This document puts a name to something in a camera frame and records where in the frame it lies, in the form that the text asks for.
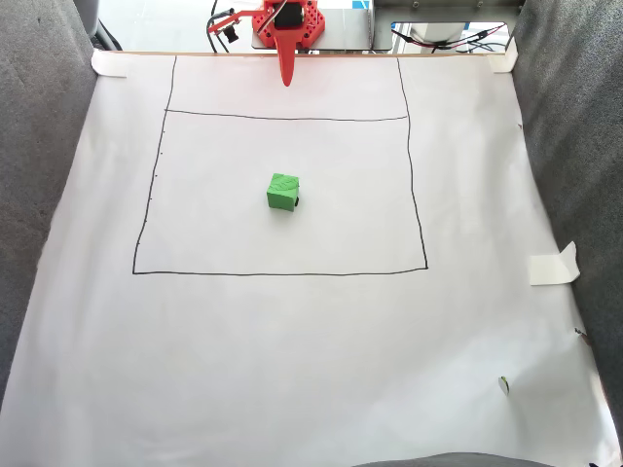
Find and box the red and black wire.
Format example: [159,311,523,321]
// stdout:
[391,24,503,53]

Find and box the green foam block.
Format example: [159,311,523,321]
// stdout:
[266,172,301,213]

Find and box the grey metal frame with window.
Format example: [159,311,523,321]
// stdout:
[372,0,525,54]

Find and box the grey fabric cushion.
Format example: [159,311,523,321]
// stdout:
[510,0,623,439]
[0,0,98,410]

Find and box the white paper sheet with lines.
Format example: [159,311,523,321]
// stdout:
[0,51,623,467]

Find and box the grey bin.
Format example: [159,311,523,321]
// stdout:
[72,0,101,40]

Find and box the orange camera mount with camera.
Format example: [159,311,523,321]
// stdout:
[207,7,259,44]

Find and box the white tape piece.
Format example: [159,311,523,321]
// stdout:
[528,240,582,287]
[486,36,519,74]
[91,48,130,79]

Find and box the white cylinder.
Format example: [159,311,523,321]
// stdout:
[408,22,463,45]

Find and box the black camera cable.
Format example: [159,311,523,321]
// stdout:
[207,0,233,54]

